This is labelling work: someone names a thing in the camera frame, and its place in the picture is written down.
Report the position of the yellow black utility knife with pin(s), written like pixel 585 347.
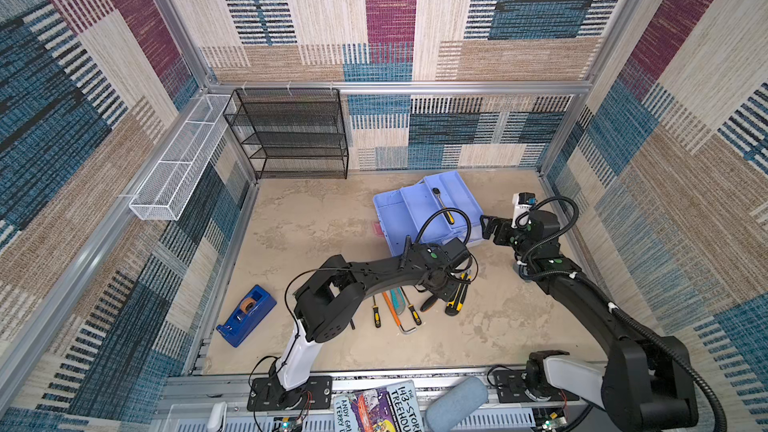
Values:
pixel 455 305

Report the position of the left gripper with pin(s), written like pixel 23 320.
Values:
pixel 447 294

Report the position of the grey foam roller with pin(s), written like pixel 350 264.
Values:
pixel 456 405

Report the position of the small yellow black screwdriver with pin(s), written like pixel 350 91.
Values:
pixel 376 313

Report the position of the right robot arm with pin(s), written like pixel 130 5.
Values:
pixel 649 383

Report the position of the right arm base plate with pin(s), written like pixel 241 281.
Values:
pixel 511 387

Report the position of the yellow handled ratchet wrench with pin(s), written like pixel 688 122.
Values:
pixel 446 213

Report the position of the white wire mesh basket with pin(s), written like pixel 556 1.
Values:
pixel 166 191

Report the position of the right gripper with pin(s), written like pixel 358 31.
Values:
pixel 503 225

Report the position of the blue tape dispenser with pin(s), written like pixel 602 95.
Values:
pixel 247 315

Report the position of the black mesh shelf rack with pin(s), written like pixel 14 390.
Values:
pixel 290 133

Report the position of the long black screwdriver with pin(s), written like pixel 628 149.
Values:
pixel 414 314

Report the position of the blue white plastic toolbox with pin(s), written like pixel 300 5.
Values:
pixel 402 212

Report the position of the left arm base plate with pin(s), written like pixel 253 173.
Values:
pixel 267 394

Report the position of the colourful children's book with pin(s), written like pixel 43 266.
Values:
pixel 391 408

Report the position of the teal utility knife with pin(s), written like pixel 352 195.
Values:
pixel 397 301

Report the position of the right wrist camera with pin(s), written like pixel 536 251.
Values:
pixel 522 202

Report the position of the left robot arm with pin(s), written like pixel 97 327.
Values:
pixel 325 304

